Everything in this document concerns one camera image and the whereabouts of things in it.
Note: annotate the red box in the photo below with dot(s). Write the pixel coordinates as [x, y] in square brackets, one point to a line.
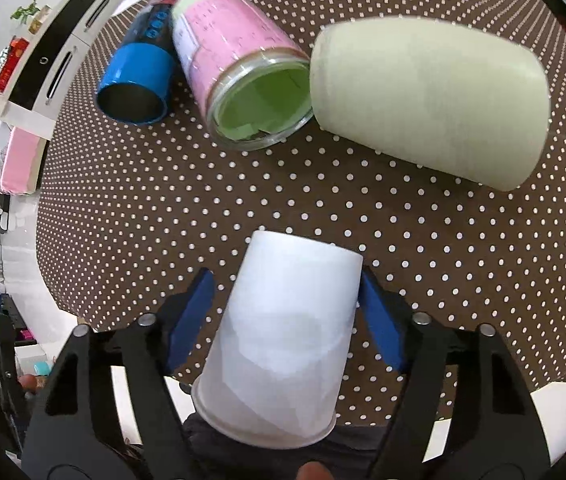
[7, 62]

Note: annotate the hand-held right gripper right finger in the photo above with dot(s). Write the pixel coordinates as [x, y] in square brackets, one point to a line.
[379, 315]

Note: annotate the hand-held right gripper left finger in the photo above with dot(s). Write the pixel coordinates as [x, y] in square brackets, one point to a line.
[194, 305]

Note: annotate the cream ceramic cup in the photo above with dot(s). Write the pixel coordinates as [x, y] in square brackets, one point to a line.
[428, 105]

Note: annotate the blue and black metal cup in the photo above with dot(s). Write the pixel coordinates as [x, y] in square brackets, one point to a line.
[138, 80]

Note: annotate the white and black cabinet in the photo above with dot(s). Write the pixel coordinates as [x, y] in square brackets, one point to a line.
[58, 50]

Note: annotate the brown polka dot tablecloth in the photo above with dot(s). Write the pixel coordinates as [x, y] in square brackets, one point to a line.
[263, 195]

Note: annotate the pink and green clear cup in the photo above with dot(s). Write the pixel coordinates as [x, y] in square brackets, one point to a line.
[243, 75]

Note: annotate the pink cushion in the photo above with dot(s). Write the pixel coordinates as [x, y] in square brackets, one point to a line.
[20, 160]

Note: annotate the small green plant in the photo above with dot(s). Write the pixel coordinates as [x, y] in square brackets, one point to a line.
[27, 10]

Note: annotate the white paper cup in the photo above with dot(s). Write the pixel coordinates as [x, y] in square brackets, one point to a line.
[283, 340]

